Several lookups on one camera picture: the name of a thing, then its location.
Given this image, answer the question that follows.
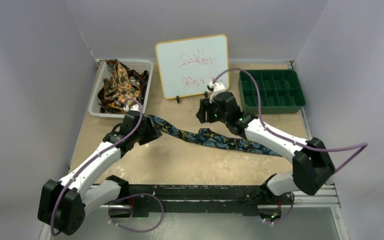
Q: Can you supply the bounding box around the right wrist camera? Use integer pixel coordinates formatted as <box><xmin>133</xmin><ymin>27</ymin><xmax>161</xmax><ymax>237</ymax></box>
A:
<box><xmin>207</xmin><ymin>81</ymin><xmax>227</xmax><ymax>104</ymax></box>

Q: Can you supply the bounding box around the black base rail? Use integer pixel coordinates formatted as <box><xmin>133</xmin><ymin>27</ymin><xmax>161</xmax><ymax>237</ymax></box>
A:
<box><xmin>109</xmin><ymin>184</ymin><xmax>293</xmax><ymax>218</ymax></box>

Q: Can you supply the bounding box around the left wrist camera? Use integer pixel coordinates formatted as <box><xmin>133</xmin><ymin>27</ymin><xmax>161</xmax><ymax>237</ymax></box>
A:
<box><xmin>123</xmin><ymin>102</ymin><xmax>140</xmax><ymax>113</ymax></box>

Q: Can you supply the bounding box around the orange patterned necktie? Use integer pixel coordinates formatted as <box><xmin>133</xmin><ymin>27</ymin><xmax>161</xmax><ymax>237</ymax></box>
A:
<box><xmin>101</xmin><ymin>59</ymin><xmax>142</xmax><ymax>110</ymax></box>

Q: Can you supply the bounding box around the green compartment tray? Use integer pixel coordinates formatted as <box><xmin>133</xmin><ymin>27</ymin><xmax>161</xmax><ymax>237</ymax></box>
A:
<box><xmin>238</xmin><ymin>69</ymin><xmax>306</xmax><ymax>115</ymax></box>

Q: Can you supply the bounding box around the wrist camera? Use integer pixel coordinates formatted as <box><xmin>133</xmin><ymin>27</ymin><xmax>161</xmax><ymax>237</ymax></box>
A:
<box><xmin>207</xmin><ymin>81</ymin><xmax>227</xmax><ymax>104</ymax></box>
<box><xmin>123</xmin><ymin>102</ymin><xmax>140</xmax><ymax>113</ymax></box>

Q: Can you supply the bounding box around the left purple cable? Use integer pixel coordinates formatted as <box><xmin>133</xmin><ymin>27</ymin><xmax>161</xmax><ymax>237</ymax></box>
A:
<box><xmin>50</xmin><ymin>97</ymin><xmax>165</xmax><ymax>237</ymax></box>

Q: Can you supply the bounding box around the white plastic basket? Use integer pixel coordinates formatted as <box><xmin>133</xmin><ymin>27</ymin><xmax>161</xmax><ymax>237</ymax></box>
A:
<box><xmin>88</xmin><ymin>58</ymin><xmax>154</xmax><ymax>119</ymax></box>

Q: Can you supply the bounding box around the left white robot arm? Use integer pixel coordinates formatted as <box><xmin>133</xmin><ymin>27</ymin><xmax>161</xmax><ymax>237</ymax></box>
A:
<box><xmin>37</xmin><ymin>110</ymin><xmax>162</xmax><ymax>237</ymax></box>

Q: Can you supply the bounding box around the dark brown necktie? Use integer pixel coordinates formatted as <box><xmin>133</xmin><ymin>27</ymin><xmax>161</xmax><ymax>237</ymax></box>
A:
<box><xmin>97</xmin><ymin>59</ymin><xmax>150</xmax><ymax>114</ymax></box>

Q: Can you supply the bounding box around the aluminium frame rail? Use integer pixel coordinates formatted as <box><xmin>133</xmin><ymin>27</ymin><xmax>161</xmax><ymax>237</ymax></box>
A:
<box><xmin>91</xmin><ymin>185</ymin><xmax>339</xmax><ymax>211</ymax></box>

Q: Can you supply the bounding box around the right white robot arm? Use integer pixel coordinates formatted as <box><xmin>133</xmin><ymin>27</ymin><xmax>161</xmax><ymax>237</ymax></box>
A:
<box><xmin>196</xmin><ymin>91</ymin><xmax>335</xmax><ymax>204</ymax></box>

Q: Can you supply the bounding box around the small whiteboard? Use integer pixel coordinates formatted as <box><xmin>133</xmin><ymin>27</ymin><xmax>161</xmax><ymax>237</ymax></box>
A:
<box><xmin>155</xmin><ymin>34</ymin><xmax>229</xmax><ymax>100</ymax></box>

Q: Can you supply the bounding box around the blue floral necktie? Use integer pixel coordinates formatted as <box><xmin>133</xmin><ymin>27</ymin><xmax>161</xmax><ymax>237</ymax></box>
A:
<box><xmin>150</xmin><ymin>115</ymin><xmax>281</xmax><ymax>157</ymax></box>

